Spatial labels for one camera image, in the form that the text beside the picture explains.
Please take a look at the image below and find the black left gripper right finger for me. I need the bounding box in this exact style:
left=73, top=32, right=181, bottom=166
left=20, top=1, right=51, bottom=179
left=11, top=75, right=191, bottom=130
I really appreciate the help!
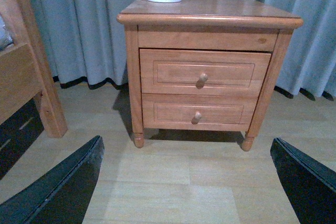
left=270, top=138, right=335, bottom=223

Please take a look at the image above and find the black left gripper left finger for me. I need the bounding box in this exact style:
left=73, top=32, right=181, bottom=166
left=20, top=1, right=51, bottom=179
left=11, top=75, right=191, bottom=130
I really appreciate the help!
left=1, top=136, right=104, bottom=223

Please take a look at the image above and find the drawer wooden knob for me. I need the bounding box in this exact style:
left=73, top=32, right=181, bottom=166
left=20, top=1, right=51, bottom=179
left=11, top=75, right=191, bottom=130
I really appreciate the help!
left=191, top=111, right=202, bottom=124
left=196, top=73, right=208, bottom=89

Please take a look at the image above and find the blue mattress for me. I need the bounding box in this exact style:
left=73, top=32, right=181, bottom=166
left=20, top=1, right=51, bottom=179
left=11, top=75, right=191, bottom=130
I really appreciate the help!
left=0, top=16, right=13, bottom=51

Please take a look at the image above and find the wooden nightstand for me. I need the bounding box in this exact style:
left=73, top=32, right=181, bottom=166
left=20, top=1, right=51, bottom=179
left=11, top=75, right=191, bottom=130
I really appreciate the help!
left=117, top=0, right=303, bottom=151

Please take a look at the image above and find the grey curtain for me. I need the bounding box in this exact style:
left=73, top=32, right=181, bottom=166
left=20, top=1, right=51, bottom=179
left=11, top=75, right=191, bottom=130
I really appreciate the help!
left=30, top=0, right=335, bottom=97

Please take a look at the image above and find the wooden bed frame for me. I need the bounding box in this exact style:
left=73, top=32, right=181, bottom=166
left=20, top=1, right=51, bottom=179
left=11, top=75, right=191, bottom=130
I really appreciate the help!
left=1, top=0, right=68, bottom=138

